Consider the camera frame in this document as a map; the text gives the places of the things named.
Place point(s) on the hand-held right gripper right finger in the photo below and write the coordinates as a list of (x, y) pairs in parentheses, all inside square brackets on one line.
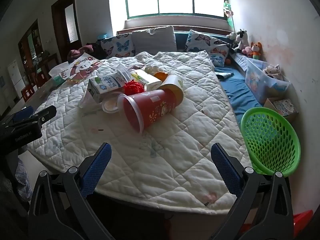
[(225, 165)]

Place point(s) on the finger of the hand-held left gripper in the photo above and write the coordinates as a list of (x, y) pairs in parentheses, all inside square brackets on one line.
[(40, 117), (23, 112)]

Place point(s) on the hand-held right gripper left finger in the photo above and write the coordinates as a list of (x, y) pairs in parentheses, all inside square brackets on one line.
[(100, 162)]

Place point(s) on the clear plastic bag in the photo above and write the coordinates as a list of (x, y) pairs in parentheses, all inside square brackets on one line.
[(86, 102)]

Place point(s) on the small plastic pudding cup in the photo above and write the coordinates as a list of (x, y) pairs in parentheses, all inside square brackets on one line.
[(111, 104)]

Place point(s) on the green plastic basket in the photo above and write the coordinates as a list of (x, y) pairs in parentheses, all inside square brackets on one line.
[(297, 150)]

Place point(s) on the red plastic cup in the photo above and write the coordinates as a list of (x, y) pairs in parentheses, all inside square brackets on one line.
[(155, 107)]

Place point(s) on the clear plastic cup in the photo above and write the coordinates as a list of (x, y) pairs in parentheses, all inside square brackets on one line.
[(123, 72)]

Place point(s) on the orange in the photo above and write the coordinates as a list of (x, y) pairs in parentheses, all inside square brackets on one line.
[(161, 77)]

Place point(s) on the person's left forearm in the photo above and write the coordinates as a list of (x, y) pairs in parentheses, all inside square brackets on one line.
[(22, 180)]

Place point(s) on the red plastic stool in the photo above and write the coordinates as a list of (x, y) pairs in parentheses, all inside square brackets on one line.
[(28, 92), (301, 220)]

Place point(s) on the white refrigerator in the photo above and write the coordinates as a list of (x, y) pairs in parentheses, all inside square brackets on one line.
[(15, 77)]

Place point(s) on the teal box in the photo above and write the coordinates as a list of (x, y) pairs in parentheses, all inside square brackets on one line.
[(59, 80)]

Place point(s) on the white quilt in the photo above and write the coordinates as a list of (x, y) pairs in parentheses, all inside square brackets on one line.
[(175, 142)]

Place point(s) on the cartoon picture book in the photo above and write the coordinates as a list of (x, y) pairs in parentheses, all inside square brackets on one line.
[(82, 67), (283, 106)]

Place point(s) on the dark wooden cabinet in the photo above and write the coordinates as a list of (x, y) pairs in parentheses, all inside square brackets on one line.
[(23, 45)]

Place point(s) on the white milk carton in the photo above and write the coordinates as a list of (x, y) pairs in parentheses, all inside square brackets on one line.
[(105, 86)]

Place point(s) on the cardboard box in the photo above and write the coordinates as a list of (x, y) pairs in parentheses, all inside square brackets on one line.
[(268, 105)]

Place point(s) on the blue bedsheet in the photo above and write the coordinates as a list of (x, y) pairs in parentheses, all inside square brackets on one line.
[(240, 90)]

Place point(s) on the pink clothing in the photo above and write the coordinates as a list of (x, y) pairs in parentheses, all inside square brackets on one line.
[(80, 51)]

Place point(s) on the red pom-pom ball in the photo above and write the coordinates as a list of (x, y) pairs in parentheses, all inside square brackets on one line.
[(134, 87)]

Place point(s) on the patterned blue cloth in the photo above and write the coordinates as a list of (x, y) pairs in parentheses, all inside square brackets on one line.
[(223, 75)]

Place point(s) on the clear storage box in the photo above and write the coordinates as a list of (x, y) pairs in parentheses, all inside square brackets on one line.
[(260, 82)]

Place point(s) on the wooden door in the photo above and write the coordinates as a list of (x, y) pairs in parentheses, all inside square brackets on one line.
[(60, 30)]

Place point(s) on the yellow paper cup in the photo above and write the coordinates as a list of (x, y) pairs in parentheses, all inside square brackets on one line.
[(172, 83)]

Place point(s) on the small orange ball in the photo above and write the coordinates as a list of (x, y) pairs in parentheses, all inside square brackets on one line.
[(227, 61)]

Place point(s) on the beige cloth bundle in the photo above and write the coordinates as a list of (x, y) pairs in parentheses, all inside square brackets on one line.
[(272, 71)]

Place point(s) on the butterfly print pillow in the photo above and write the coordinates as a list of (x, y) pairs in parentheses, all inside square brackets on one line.
[(217, 57), (205, 41), (120, 46)]

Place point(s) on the pink plush toy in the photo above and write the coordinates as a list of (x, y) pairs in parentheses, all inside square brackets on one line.
[(247, 50)]

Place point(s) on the orange fox plush toy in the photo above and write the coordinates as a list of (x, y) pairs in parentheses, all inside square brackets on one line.
[(255, 50)]

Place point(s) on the grey plush toy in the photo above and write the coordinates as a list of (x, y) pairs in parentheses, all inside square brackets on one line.
[(231, 36)]

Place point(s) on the grey pillow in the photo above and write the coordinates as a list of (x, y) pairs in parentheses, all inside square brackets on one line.
[(155, 40)]

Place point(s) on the green pinwheel toy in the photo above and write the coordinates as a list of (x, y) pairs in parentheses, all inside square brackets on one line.
[(228, 10)]

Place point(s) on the window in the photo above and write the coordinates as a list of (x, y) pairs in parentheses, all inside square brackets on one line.
[(175, 0)]

